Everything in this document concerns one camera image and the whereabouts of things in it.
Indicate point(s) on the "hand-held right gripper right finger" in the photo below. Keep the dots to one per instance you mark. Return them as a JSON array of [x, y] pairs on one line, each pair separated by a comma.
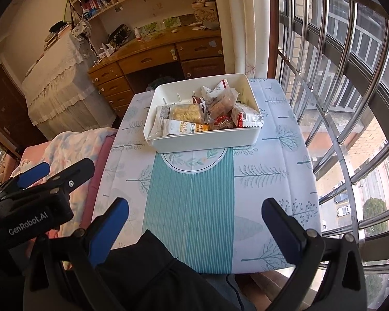
[[280, 230]]

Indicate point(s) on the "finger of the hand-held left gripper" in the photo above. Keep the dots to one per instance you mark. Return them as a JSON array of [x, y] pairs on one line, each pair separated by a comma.
[[35, 171], [74, 175]]

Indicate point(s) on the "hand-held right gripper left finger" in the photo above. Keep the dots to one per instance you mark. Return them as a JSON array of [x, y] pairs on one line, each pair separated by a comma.
[[110, 230]]

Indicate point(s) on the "white plastic bin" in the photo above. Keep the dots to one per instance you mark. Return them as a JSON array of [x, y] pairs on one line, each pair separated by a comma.
[[207, 142]]

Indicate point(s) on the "orange oat stick packet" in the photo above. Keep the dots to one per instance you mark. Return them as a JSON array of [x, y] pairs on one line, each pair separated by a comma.
[[184, 128]]

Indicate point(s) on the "pink cloth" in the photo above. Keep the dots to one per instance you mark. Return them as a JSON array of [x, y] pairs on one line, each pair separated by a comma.
[[99, 181]]

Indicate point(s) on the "floral blanket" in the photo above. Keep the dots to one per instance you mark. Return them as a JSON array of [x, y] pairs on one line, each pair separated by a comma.
[[74, 142]]

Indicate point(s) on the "person's black clothing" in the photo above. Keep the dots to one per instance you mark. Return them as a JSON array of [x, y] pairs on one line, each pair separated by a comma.
[[155, 272]]

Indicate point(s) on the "leaf printed tablecloth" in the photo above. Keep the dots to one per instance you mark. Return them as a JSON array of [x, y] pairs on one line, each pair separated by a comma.
[[194, 201]]

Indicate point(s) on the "lace covered cabinet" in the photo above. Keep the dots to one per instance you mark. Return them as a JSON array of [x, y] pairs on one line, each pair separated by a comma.
[[58, 84]]

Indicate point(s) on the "brown nut snack packet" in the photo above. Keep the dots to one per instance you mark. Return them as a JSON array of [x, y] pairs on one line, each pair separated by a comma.
[[222, 123]]

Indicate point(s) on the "large blue white cake packet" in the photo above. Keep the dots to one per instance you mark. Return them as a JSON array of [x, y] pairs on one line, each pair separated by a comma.
[[184, 113]]

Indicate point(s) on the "wooden desk with drawers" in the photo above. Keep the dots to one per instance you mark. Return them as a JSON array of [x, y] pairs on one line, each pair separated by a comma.
[[149, 60]]

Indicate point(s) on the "beige crumbly cake packet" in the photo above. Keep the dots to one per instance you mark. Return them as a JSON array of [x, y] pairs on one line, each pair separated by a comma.
[[225, 102]]

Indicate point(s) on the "dark brown snack packet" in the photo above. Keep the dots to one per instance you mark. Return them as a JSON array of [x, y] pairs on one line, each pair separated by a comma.
[[199, 101]]

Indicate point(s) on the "floral cloth bag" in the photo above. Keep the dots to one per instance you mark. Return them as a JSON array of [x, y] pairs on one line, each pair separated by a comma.
[[81, 29]]

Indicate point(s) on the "black patterned case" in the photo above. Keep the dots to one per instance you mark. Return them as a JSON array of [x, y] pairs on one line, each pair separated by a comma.
[[120, 35]]

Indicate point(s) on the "small white bottle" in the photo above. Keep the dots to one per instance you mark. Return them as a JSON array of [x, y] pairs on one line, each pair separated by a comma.
[[137, 34]]

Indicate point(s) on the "clear red-edged snack packet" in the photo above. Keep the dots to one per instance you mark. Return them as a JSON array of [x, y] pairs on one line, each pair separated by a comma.
[[218, 86]]

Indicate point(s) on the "steel barred window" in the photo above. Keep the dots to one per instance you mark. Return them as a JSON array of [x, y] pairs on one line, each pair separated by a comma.
[[343, 71]]

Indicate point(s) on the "wooden bookshelf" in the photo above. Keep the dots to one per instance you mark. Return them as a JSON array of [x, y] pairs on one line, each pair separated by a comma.
[[149, 6]]

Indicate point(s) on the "cream curtain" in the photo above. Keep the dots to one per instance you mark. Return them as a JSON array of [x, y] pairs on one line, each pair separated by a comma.
[[236, 22]]

